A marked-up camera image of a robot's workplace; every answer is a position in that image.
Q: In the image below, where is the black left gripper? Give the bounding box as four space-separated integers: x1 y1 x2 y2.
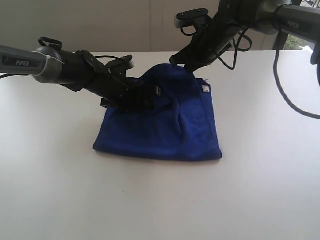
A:
82 68 162 112

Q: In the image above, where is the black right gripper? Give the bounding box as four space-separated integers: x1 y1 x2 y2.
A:
169 12 244 73

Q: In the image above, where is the blue microfiber cloth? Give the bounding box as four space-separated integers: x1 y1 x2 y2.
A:
93 63 223 162

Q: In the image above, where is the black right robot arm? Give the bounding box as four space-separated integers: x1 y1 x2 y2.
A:
169 0 320 73

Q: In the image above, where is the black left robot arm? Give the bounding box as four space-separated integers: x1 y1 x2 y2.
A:
0 37 161 112

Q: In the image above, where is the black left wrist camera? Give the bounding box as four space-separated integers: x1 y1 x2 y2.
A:
105 55 134 76

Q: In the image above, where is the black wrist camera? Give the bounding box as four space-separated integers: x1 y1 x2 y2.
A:
174 8 211 29
105 55 134 76

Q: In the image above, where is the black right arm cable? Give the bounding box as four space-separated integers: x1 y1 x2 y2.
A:
181 14 320 120

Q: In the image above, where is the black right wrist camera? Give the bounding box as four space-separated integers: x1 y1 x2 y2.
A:
174 8 211 29

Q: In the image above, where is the dark window frame post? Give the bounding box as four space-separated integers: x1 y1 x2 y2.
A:
272 32 289 51

